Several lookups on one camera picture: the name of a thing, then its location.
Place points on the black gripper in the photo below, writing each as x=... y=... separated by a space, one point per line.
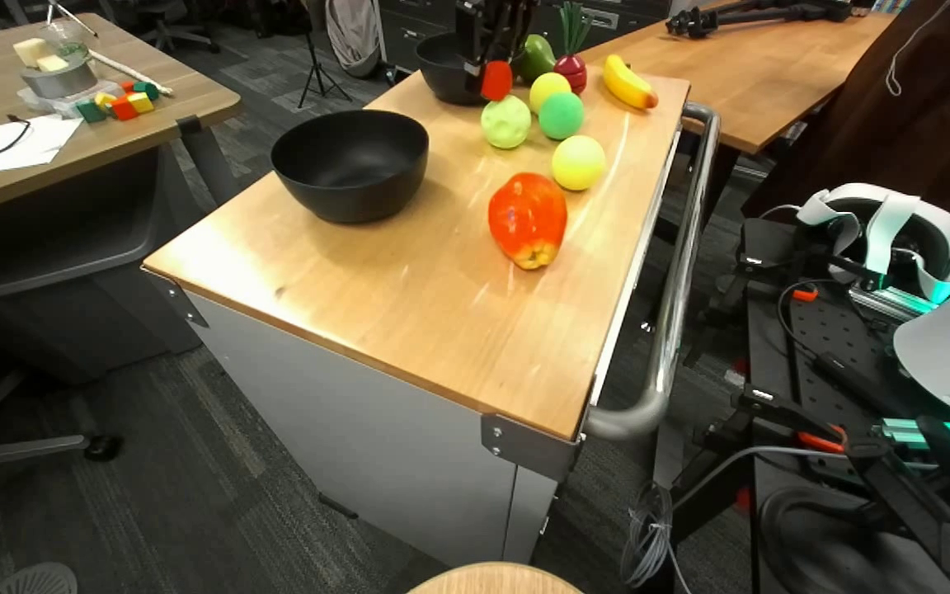
x=495 y=9

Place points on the red tomato toy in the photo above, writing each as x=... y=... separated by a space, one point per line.
x=495 y=81

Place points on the yellow lemon toy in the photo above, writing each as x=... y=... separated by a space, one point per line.
x=548 y=88

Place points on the pale green fruit toy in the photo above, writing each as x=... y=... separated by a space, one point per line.
x=506 y=119

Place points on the green round fruit toy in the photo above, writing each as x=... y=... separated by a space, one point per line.
x=562 y=115

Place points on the yellow banana toy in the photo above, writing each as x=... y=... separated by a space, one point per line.
x=629 y=83

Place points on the yellow round fruit toy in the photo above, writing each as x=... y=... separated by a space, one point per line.
x=578 y=162

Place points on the red apple toy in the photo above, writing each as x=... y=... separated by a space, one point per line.
x=525 y=220

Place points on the small black bowl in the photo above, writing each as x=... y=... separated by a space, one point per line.
x=439 y=77

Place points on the black tripod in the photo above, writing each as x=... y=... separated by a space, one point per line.
x=315 y=59

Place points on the large black bowl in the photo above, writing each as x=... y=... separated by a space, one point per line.
x=346 y=176

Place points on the wooden desk with black legs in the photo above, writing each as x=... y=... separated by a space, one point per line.
x=761 y=67

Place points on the dark office chair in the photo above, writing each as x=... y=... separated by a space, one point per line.
x=216 y=35

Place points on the white cart with wooden top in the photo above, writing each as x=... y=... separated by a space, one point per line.
x=411 y=318

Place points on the wooden desk with grey panel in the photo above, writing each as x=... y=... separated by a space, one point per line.
x=184 y=102

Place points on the green toy block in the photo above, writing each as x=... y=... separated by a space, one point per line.
x=91 y=110
x=150 y=89

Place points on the yellow toy block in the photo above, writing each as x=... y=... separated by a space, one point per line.
x=142 y=102
x=105 y=100

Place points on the white stick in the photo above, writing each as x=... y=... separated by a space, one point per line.
x=133 y=74

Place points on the red toy block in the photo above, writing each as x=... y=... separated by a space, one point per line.
x=124 y=110

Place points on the black orange clamp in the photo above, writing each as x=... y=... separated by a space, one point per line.
x=776 y=424
x=805 y=299

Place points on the person in dark clothing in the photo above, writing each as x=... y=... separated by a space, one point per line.
x=915 y=110

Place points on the white VR headset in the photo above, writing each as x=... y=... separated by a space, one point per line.
x=881 y=236

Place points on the clear plastic container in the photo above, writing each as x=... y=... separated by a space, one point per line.
x=53 y=59

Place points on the white paper sheet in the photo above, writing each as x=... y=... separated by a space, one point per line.
x=13 y=151

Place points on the round wooden stool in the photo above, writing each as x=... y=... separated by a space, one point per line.
x=495 y=577

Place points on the grey office chair base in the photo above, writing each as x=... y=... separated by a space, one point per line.
x=13 y=450

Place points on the grey round cap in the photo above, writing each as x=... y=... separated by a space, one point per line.
x=35 y=577

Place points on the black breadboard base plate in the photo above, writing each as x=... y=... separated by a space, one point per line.
x=825 y=365

